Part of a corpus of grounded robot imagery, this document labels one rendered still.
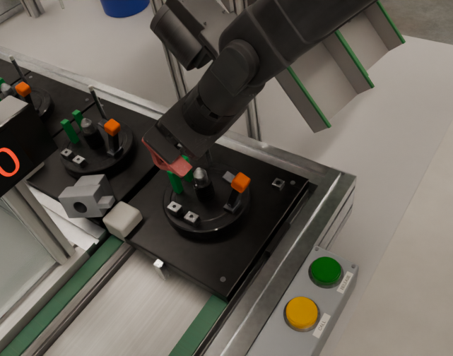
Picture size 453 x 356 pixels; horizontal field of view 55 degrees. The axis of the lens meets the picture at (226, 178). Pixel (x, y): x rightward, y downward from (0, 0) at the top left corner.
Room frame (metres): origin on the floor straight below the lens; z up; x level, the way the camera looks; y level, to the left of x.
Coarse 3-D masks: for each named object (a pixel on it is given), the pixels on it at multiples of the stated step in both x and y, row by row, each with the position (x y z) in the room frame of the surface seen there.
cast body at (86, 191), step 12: (84, 180) 0.50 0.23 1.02; (96, 180) 0.49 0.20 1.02; (72, 192) 0.47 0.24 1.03; (84, 192) 0.46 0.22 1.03; (96, 192) 0.46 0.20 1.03; (108, 192) 0.49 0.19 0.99; (72, 204) 0.46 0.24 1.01; (84, 204) 0.45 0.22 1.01; (96, 204) 0.45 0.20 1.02; (108, 204) 0.44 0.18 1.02; (72, 216) 0.46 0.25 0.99; (84, 216) 0.45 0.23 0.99; (96, 216) 0.44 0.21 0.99
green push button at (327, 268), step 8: (312, 264) 0.29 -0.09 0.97; (320, 264) 0.29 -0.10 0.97; (328, 264) 0.29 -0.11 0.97; (336, 264) 0.29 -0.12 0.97; (312, 272) 0.28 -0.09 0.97; (320, 272) 0.28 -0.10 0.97; (328, 272) 0.28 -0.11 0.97; (336, 272) 0.27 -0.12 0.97; (320, 280) 0.27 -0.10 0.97; (328, 280) 0.27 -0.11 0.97; (336, 280) 0.27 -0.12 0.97
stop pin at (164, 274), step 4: (156, 264) 0.35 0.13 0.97; (160, 264) 0.35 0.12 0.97; (164, 264) 0.35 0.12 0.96; (156, 268) 0.35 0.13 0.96; (160, 268) 0.34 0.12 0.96; (164, 268) 0.35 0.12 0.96; (160, 272) 0.34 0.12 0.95; (164, 272) 0.34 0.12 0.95; (168, 272) 0.35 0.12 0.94; (160, 276) 0.35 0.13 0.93; (164, 276) 0.34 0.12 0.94; (168, 276) 0.35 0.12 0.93
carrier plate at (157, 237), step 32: (192, 160) 0.54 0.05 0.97; (224, 160) 0.53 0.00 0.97; (256, 160) 0.51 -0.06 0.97; (160, 192) 0.48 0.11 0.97; (256, 192) 0.44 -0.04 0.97; (288, 192) 0.43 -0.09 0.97; (160, 224) 0.42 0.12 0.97; (256, 224) 0.38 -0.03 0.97; (160, 256) 0.36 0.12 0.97; (192, 256) 0.35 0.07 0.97; (224, 256) 0.34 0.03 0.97; (256, 256) 0.33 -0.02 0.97; (224, 288) 0.29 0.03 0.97
